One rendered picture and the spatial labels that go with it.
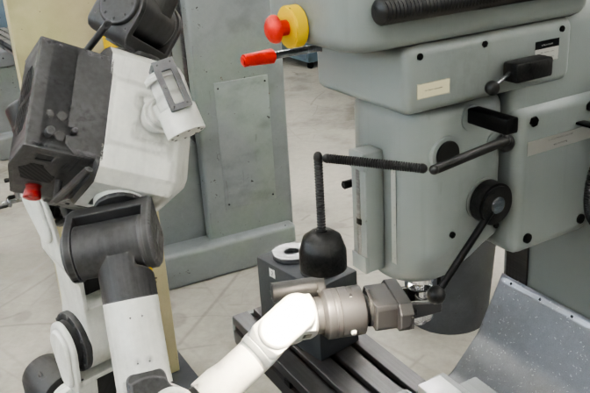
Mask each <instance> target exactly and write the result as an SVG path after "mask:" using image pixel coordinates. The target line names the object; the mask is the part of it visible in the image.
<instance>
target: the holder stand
mask: <svg viewBox="0 0 590 393"><path fill-rule="evenodd" d="M299 247H300V243H298V242H297V241H293V242H291V243H285V244H283V245H280V246H278V247H275V248H274V250H272V251H270V252H268V253H266V254H262V255H260V256H258V257H257V267H258V277H259V287H260V298H261V308H262V317H263V316H264V315H265V314H267V313H268V312H269V311H270V310H271V309H272V308H273V307H274V306H275V305H277V304H278V303H279V302H280V301H278V302H272V299H271V294H270V283H271V282H281V281H289V280H295V279H301V278H308V277H311V276H308V275H305V274H303V273H302V272H301V271H300V268H299ZM324 280H325V284H326V288H327V289H329V288H336V287H342V286H349V285H355V284H357V282H356V270H354V269H353V268H350V267H348V266H347V268H346V270H345V271H344V272H343V273H341V274H339V275H336V276H333V277H328V278H324ZM358 340H359V337H358V335H357V336H351V337H345V338H339V339H327V338H326V337H324V336H323V335H322V334H317V335H316V336H315V337H313V338H312V339H306V340H302V341H301V342H299V343H298V344H295V345H296V346H298V347H300V348H301V349H303V350H305V351H306V352H308V353H309V354H310V355H312V356H314V357H315V358H317V359H318V360H320V361H323V360H325V359H326V358H328V357H329V356H331V355H333V354H336V353H337V352H339V351H341V350H342V349H344V348H345V347H348V346H350V345H351V344H353V343H355V342H357V341H358Z"/></svg>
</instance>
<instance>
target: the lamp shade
mask: <svg viewBox="0 0 590 393"><path fill-rule="evenodd" d="M317 229H318V228H317V227H315V228H313V229H312V230H310V231H309V232H307V233H305V234H304V236H303V238H302V241H301V244H300V247H299V268H300V271H301V272H302V273H303V274H305V275H308V276H311V277H316V278H328V277H333V276H336V275H339V274H341V273H343V272H344V271H345V270H346V268H347V248H346V246H345V244H344V241H343V239H342V236H341V234H340V233H339V232H337V231H336V230H334V229H332V228H329V227H326V230H325V231H318V230H317Z"/></svg>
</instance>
